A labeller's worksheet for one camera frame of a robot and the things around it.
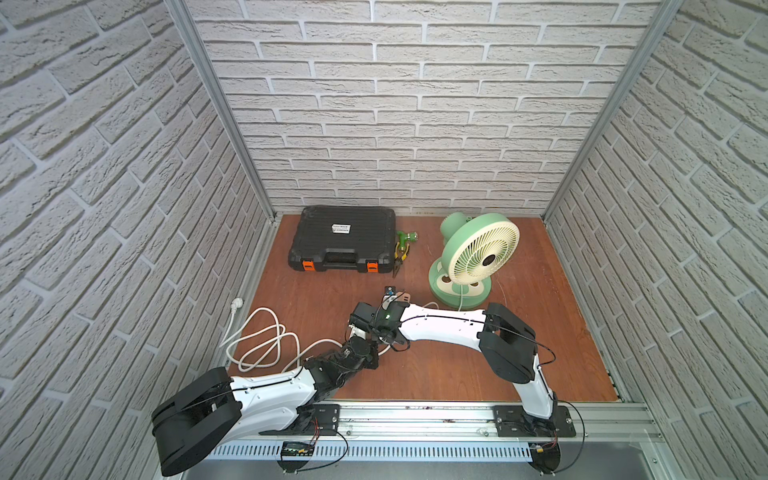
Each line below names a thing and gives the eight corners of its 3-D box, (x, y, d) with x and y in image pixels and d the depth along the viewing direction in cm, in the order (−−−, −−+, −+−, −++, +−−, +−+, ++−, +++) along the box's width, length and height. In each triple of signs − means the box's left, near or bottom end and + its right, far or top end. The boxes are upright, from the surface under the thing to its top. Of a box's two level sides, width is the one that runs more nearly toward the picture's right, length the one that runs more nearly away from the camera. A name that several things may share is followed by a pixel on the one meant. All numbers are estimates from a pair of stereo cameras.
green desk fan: (417, 292, 98) (426, 233, 74) (440, 255, 108) (454, 192, 84) (480, 324, 91) (512, 269, 67) (498, 280, 101) (531, 220, 77)
